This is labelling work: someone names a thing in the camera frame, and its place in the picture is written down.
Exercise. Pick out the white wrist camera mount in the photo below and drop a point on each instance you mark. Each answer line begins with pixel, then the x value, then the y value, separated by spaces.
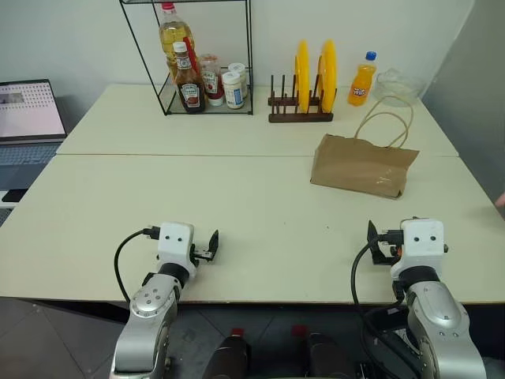
pixel 175 242
pixel 424 245

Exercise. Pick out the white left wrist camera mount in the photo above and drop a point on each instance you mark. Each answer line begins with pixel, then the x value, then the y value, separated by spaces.
pixel 175 242

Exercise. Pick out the white jar blue label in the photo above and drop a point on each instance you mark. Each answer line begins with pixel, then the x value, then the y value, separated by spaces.
pixel 234 91
pixel 238 68

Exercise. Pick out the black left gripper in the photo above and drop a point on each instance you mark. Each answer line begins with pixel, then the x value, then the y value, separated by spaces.
pixel 200 253

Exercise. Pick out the person's bare hand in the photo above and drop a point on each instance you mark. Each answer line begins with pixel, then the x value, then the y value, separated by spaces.
pixel 501 200

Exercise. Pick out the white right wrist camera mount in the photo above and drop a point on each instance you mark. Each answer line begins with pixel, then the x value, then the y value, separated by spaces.
pixel 424 245

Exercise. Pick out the orange Fanta soda bottle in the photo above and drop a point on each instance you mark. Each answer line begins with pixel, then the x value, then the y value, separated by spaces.
pixel 360 87

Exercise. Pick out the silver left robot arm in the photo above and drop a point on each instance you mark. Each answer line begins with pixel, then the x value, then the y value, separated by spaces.
pixel 148 316

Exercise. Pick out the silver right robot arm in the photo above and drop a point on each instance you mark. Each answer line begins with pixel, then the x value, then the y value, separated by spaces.
pixel 438 316

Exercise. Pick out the squeeze ketchup bottle white cap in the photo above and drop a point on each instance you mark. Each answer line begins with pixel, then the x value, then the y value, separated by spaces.
pixel 212 81

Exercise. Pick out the glass Heinz ketchup bottle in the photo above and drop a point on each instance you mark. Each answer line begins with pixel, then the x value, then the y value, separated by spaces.
pixel 191 92

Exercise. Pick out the black smartphone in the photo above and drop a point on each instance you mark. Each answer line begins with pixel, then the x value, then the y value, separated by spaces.
pixel 13 195

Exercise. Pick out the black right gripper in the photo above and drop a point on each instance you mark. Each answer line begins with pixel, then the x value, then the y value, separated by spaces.
pixel 388 241

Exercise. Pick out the grey laptop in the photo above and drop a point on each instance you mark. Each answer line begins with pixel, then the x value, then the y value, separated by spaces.
pixel 27 114

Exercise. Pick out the yellow plate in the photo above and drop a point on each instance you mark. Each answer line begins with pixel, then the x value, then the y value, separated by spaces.
pixel 328 75
pixel 302 77

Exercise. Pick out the black box under table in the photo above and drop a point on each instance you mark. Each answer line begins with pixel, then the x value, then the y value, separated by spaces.
pixel 388 327

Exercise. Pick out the cooking oil bottle red cap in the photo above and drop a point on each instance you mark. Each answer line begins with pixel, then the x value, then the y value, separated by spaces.
pixel 170 39

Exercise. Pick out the dark rounded shape red top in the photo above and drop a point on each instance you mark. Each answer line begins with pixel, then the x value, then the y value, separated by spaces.
pixel 319 355
pixel 230 355

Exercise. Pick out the dark wooden dish rack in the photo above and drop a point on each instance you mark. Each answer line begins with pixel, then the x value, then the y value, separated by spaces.
pixel 300 117

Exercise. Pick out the clear glass bowl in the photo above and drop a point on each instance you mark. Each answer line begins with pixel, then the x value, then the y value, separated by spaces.
pixel 398 88

